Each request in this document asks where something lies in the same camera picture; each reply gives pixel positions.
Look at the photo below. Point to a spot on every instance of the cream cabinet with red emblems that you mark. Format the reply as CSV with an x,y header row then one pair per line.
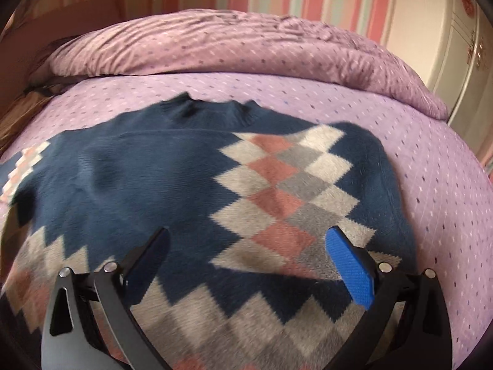
x,y
423,27

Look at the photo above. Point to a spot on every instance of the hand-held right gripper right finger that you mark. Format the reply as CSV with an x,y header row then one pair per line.
x,y
352,266

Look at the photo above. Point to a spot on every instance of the navy argyle knit sweater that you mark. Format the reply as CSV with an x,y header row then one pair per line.
x,y
154,169

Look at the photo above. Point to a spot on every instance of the purple dotted bed sheet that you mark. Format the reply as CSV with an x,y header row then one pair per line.
x,y
443,185

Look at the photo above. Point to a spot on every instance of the brown cloth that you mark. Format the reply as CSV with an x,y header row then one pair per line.
x,y
19,119

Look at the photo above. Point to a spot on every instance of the brown wooden headboard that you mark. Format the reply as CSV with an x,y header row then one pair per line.
x,y
61,19

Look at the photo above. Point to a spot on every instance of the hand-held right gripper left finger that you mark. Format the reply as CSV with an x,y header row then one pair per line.
x,y
145,268

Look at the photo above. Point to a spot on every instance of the pink dotted pillow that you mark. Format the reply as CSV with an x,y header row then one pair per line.
x,y
231,46

